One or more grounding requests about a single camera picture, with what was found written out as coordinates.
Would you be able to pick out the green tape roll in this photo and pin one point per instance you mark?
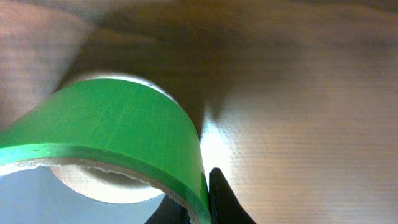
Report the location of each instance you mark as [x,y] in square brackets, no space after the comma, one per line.
[117,126]

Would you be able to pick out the open cardboard box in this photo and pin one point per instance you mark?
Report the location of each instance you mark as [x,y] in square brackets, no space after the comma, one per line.
[296,101]

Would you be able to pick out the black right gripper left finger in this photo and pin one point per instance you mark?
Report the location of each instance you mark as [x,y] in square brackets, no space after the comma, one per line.
[169,212]

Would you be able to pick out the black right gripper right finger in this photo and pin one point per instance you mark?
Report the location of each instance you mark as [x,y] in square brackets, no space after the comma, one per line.
[225,208]

